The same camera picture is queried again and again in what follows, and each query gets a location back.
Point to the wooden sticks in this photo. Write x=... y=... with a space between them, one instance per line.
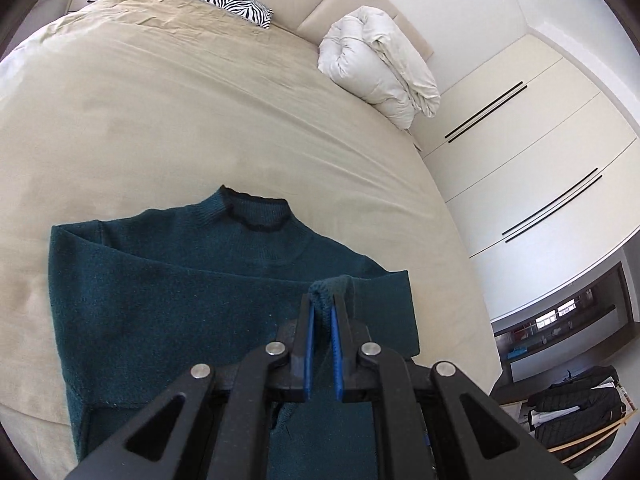
x=589 y=442

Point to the white folded duvet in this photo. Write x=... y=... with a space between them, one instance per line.
x=366 y=53

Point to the beige bed sheet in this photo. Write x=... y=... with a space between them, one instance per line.
x=136 y=104

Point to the white wardrobe with black handles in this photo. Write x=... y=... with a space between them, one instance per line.
x=538 y=168

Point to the dark teal knit sweater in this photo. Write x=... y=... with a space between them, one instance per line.
x=135 y=302

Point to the black backpack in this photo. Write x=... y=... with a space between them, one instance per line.
x=576 y=407

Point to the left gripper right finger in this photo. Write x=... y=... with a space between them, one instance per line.
x=366 y=372

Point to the dark wall shelf niche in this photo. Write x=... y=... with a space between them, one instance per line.
x=564 y=328

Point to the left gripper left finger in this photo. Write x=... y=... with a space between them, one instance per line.
x=267 y=378

